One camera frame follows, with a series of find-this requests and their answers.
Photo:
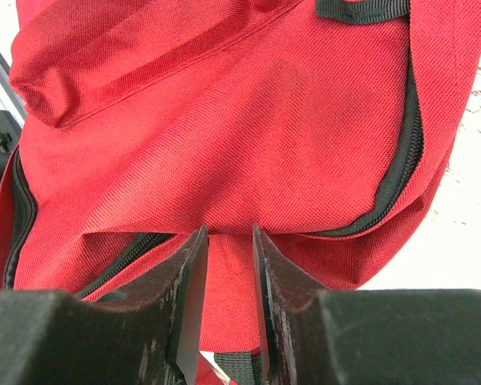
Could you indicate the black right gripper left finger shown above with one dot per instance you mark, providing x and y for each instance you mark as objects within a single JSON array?
[{"x": 146, "y": 332}]

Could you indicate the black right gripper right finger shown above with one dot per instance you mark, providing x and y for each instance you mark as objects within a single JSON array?
[{"x": 312, "y": 335}]

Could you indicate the red student backpack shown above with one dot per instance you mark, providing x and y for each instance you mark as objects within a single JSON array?
[{"x": 326, "y": 124}]

